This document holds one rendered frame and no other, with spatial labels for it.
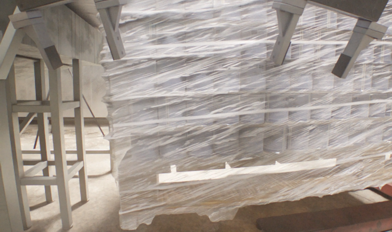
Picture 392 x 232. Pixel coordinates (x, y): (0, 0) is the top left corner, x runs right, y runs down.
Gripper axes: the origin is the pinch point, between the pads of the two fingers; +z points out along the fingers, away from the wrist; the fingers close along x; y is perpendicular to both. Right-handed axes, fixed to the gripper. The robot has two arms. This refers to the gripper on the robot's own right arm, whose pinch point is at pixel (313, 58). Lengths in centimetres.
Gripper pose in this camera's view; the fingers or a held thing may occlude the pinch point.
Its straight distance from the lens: 40.6
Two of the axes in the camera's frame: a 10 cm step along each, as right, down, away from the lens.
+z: -1.9, 8.5, 4.9
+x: 9.8, 1.4, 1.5
